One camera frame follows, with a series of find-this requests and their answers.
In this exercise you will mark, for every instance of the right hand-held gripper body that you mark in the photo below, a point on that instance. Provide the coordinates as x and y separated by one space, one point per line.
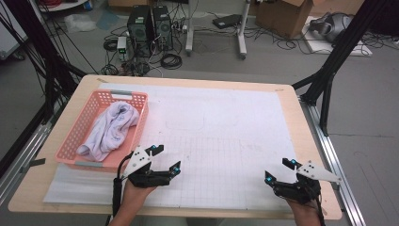
298 191

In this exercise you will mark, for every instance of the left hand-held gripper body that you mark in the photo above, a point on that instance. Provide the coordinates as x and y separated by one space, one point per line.
147 179

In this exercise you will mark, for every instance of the lilac printed towel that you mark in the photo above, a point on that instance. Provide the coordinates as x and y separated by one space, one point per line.
109 128

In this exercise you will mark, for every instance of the pink plastic basket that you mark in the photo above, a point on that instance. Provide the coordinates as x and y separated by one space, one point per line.
91 106

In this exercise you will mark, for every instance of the person's right hand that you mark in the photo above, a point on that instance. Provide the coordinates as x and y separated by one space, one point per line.
306 212

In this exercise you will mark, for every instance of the white grid mat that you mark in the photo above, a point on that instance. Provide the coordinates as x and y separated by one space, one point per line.
175 94

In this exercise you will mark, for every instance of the white power box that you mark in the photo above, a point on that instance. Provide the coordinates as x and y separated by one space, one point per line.
122 47

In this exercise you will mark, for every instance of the black computer tower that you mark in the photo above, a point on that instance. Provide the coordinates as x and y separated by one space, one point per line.
163 28
139 31

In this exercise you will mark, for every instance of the white floor board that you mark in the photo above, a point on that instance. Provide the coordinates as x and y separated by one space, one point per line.
320 47

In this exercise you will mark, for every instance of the grey round device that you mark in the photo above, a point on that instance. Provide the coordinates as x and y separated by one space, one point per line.
332 25

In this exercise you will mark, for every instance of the large cardboard box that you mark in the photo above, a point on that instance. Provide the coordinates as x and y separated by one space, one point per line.
282 19

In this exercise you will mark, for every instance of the flat black device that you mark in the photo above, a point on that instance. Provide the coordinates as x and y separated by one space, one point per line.
226 21

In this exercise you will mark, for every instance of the clear plastic bag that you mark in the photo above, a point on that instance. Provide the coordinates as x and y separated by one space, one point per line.
78 22

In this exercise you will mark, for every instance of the aluminium rail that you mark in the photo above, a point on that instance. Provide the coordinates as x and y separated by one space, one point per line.
348 201
19 160

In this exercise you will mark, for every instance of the grey bracket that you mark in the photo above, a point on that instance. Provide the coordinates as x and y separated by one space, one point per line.
36 162

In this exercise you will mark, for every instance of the black metal frame stand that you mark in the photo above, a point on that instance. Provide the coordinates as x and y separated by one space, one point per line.
47 53
342 47

